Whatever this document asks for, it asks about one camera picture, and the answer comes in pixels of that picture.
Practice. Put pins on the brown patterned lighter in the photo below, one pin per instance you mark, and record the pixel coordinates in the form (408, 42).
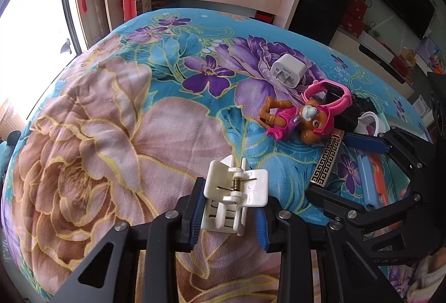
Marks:
(327, 160)

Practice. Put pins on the red box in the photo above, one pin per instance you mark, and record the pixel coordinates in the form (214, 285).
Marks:
(264, 15)

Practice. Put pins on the beige paper gift bag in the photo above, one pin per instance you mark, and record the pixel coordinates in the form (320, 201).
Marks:
(145, 2)

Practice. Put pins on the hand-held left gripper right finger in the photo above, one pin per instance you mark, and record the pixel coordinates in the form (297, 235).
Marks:
(259, 230)

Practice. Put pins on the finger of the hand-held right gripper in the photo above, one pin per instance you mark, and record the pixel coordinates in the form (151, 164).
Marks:
(334, 203)
(366, 143)

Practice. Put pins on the pink smartwatch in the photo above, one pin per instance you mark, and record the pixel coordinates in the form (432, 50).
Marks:
(328, 84)

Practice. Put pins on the white television stand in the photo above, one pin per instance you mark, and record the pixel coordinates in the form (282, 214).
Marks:
(372, 56)

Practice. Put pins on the red gift bag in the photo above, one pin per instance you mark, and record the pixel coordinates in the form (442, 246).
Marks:
(129, 7)

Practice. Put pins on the black speaker cabinet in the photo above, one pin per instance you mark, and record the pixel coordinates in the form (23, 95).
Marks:
(320, 10)

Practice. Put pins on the floral blanket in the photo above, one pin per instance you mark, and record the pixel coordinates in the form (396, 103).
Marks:
(104, 115)

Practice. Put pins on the white cup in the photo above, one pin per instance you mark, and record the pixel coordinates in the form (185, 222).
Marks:
(375, 120)

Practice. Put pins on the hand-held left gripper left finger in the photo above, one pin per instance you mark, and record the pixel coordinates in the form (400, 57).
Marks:
(195, 212)

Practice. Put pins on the person's right forearm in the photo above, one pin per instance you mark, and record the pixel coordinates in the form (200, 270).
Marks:
(432, 278)

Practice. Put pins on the brown toy dog figure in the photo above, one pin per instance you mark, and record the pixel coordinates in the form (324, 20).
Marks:
(278, 116)

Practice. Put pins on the white plastic spring clip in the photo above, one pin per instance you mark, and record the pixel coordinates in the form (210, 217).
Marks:
(254, 184)

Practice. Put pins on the orange plastic toy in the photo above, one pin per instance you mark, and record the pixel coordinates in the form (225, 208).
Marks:
(380, 181)

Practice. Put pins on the white charger plug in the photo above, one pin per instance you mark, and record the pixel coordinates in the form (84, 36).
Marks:
(291, 64)

